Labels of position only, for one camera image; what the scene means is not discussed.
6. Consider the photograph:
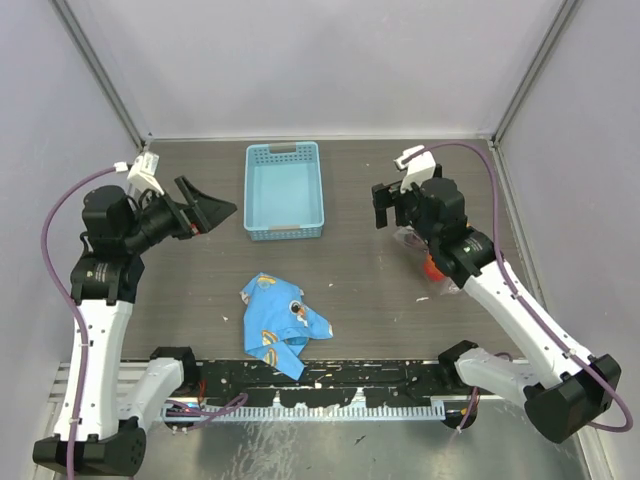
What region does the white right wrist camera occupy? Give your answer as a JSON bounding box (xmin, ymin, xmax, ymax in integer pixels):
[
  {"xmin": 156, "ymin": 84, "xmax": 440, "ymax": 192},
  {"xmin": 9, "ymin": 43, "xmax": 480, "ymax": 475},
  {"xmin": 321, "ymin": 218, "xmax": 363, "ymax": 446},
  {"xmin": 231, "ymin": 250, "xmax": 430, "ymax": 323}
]
[{"xmin": 394, "ymin": 145, "xmax": 436, "ymax": 194}]

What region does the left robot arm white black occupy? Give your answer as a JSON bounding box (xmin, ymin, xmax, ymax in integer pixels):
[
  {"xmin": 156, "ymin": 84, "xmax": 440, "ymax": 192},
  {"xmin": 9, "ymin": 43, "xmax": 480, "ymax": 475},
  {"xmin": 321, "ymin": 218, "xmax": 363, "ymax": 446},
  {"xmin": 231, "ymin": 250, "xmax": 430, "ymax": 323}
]
[{"xmin": 32, "ymin": 176, "xmax": 237, "ymax": 479}]

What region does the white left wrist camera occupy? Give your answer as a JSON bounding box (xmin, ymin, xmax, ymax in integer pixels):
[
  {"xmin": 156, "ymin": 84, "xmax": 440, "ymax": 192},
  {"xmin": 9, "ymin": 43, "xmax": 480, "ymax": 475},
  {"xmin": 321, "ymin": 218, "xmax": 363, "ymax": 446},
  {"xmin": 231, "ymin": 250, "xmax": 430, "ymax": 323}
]
[{"xmin": 113, "ymin": 151, "xmax": 165, "ymax": 196}]

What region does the blue patterned cloth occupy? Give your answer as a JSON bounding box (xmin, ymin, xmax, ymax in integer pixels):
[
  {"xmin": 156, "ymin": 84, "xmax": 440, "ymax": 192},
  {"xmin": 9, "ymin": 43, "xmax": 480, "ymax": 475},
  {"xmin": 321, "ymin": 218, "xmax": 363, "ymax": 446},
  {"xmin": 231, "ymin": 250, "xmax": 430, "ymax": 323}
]
[{"xmin": 240, "ymin": 272, "xmax": 333, "ymax": 381}]

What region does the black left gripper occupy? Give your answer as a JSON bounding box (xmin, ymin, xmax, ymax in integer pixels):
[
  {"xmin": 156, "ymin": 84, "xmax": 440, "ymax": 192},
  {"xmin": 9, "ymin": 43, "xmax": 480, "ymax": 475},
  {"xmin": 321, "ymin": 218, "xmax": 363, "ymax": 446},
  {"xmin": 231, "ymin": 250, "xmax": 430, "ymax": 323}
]
[{"xmin": 123, "ymin": 175, "xmax": 236, "ymax": 253}]

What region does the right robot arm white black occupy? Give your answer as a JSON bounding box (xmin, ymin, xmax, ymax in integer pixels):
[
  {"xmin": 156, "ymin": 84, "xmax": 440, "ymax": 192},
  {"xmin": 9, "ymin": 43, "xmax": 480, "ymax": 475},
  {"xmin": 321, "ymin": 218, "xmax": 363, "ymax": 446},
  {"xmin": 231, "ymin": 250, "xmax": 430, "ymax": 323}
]
[{"xmin": 372, "ymin": 178, "xmax": 621, "ymax": 444}]

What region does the aluminium frame rail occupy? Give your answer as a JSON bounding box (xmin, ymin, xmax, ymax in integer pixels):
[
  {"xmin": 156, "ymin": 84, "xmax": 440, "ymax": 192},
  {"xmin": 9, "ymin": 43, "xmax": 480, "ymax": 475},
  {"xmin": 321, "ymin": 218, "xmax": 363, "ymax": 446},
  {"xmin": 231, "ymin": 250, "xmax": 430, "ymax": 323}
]
[{"xmin": 48, "ymin": 361, "xmax": 148, "ymax": 403}]

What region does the light blue plastic basket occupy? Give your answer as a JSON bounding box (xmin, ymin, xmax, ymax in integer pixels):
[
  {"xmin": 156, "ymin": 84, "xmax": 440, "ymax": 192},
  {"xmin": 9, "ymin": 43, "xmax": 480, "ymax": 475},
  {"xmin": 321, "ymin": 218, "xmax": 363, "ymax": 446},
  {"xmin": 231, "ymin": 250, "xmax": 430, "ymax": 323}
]
[{"xmin": 243, "ymin": 141, "xmax": 325, "ymax": 242}]

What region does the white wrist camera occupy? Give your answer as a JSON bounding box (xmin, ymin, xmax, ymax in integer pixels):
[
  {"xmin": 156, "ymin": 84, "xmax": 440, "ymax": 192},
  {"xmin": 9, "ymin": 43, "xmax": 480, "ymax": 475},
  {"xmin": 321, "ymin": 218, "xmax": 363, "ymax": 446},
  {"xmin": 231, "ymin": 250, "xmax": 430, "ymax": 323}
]
[
  {"xmin": 113, "ymin": 151, "xmax": 165, "ymax": 196},
  {"xmin": 394, "ymin": 145, "xmax": 436, "ymax": 194}
]

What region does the clear polka dot zip bag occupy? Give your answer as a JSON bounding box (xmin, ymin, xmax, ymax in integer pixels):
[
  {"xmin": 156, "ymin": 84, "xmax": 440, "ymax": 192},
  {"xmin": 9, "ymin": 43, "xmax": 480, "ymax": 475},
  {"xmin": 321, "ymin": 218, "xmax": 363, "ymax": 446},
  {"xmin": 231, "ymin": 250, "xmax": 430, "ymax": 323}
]
[{"xmin": 393, "ymin": 227, "xmax": 460, "ymax": 295}]

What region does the white slotted cable duct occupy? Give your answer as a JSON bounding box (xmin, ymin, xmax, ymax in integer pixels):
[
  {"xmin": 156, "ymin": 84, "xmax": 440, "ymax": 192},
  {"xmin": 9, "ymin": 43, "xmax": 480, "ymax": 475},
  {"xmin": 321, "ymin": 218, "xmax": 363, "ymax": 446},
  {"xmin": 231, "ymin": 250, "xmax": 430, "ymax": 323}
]
[{"xmin": 160, "ymin": 398, "xmax": 446, "ymax": 422}]

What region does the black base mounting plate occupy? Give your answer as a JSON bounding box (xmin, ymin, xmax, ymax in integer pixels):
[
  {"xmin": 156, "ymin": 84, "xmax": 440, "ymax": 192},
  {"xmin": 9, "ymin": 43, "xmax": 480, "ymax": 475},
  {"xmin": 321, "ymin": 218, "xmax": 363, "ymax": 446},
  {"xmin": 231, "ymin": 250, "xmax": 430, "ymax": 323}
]
[{"xmin": 172, "ymin": 360, "xmax": 471, "ymax": 408}]

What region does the orange fake fruit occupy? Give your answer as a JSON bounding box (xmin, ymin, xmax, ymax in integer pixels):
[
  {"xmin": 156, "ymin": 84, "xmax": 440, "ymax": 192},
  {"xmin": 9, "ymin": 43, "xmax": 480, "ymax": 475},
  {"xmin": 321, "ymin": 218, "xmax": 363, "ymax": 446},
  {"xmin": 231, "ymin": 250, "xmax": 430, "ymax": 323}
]
[{"xmin": 423, "ymin": 255, "xmax": 445, "ymax": 282}]

